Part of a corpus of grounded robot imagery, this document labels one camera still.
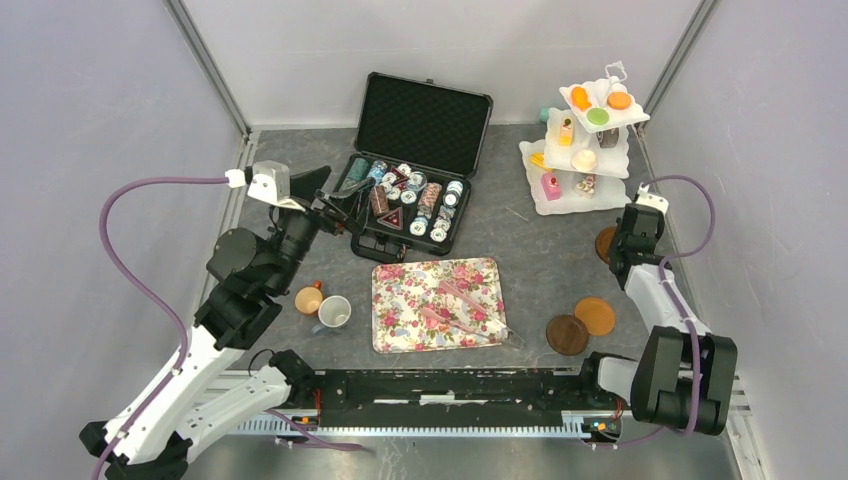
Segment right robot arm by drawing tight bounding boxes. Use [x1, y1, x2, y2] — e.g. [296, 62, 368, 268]
[577, 203, 738, 436]

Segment white three-tier cake stand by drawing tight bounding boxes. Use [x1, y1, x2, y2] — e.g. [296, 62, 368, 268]
[519, 61, 650, 216]

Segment orange mug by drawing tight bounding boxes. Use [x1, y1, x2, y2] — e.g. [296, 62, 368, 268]
[294, 281, 324, 316]

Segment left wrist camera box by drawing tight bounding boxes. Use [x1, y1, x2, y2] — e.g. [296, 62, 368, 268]
[247, 161, 296, 209]

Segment dark brown wooden coaster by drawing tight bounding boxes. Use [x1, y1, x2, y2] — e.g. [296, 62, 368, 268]
[545, 314, 590, 356]

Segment grey white mug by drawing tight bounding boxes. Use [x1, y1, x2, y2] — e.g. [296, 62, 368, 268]
[311, 295, 352, 335]

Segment orange pastry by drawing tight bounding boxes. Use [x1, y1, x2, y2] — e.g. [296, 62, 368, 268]
[570, 86, 592, 111]

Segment light orange wooden coaster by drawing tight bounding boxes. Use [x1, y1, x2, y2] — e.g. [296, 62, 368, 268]
[574, 297, 616, 336]

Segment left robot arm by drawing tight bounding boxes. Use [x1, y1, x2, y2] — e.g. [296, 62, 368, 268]
[79, 161, 366, 479]

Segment red triangle dealer button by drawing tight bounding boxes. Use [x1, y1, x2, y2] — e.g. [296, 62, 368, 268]
[377, 207, 404, 231]

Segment yellow round biscuit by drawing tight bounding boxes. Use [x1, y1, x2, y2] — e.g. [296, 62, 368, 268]
[607, 91, 632, 110]

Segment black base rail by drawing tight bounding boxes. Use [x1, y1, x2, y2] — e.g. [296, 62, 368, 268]
[267, 350, 628, 429]

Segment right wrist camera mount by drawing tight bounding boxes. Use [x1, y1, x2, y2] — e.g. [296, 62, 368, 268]
[634, 184, 670, 215]

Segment yellow cake with green fruit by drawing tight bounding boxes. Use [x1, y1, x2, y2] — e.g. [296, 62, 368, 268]
[558, 116, 574, 147]

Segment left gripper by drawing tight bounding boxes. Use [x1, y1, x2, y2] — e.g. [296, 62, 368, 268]
[268, 165, 376, 293]

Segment purple cable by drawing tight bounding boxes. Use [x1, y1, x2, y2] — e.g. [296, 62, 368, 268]
[89, 175, 248, 480]
[592, 174, 718, 452]

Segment green round macaron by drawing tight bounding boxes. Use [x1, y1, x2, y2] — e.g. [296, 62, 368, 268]
[586, 107, 610, 126]

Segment cream round pudding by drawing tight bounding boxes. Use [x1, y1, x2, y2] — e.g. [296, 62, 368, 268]
[571, 149, 598, 173]

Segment pink-handled metal tongs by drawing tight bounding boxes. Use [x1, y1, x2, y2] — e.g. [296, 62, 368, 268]
[420, 280, 525, 350]

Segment black poker chip case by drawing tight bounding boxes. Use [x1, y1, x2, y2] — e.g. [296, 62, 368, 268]
[335, 72, 494, 264]

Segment floral serving tray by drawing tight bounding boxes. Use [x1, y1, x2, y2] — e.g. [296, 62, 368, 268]
[372, 257, 507, 354]

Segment yellow kiwi cake slice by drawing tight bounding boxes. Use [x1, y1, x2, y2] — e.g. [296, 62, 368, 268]
[529, 152, 553, 173]

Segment chocolate cake slice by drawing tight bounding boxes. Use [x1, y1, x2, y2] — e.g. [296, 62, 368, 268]
[596, 128, 620, 149]

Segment pink strawberry cake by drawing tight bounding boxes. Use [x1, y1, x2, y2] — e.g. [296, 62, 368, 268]
[540, 172, 562, 201]

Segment medium brown wooden coaster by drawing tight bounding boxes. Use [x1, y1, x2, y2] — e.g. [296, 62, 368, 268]
[594, 226, 617, 264]

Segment sprinkled strawberry cake slice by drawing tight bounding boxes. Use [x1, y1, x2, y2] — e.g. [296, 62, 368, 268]
[574, 175, 596, 198]

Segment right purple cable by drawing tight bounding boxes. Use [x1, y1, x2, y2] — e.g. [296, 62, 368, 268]
[592, 174, 718, 452]

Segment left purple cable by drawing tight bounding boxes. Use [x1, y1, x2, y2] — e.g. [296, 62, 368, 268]
[89, 175, 248, 480]

